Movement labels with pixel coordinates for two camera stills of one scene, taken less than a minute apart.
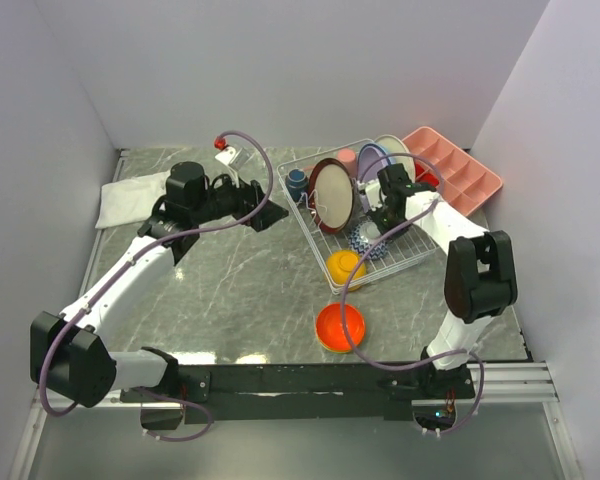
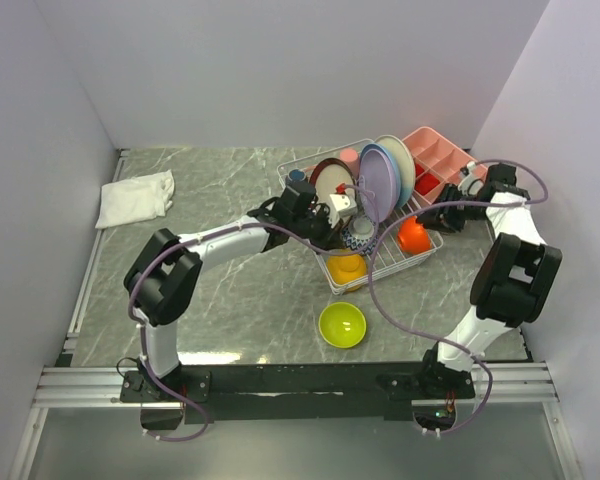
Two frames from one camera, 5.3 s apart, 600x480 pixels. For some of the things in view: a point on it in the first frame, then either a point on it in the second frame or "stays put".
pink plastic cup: [347, 157] stays put
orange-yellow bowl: [342, 264] stays put
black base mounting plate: [307, 391] stays put
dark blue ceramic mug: [297, 183] stays put
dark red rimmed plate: [332, 195] stays put
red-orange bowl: [331, 332] -> [412, 236]
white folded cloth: [130, 200] stays put
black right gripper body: [385, 222] -> [456, 215]
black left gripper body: [233, 202] -> [318, 228]
